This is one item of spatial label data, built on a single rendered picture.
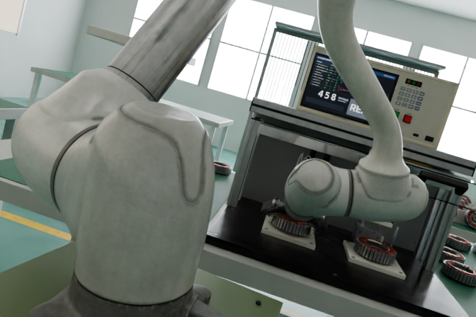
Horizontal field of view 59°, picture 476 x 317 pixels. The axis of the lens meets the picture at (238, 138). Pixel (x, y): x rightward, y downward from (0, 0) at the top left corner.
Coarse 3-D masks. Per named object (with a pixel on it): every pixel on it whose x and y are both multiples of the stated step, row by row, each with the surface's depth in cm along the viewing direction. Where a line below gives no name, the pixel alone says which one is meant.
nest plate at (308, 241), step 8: (264, 224) 117; (272, 224) 119; (264, 232) 113; (272, 232) 113; (280, 232) 115; (288, 240) 112; (296, 240) 112; (304, 240) 114; (312, 240) 116; (312, 248) 112
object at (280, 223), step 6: (276, 216) 117; (282, 216) 116; (276, 222) 116; (282, 222) 115; (288, 222) 114; (294, 222) 115; (300, 222) 115; (282, 228) 115; (288, 228) 114; (294, 228) 114; (300, 228) 114; (306, 228) 115; (294, 234) 115; (300, 234) 115; (306, 234) 116
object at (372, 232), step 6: (354, 228) 133; (360, 228) 129; (366, 228) 129; (372, 228) 132; (354, 234) 130; (360, 234) 129; (366, 234) 129; (372, 234) 128; (378, 234) 128; (354, 240) 129; (378, 240) 128
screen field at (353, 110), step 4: (352, 100) 127; (352, 104) 127; (356, 104) 127; (348, 108) 127; (352, 108) 127; (356, 108) 127; (348, 112) 127; (352, 112) 127; (356, 112) 127; (360, 112) 127; (356, 116) 127; (360, 116) 127; (364, 116) 127
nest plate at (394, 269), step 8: (344, 240) 125; (344, 248) 120; (352, 248) 119; (352, 256) 112; (360, 256) 114; (360, 264) 110; (368, 264) 110; (376, 264) 111; (392, 264) 115; (384, 272) 109; (392, 272) 109; (400, 272) 110
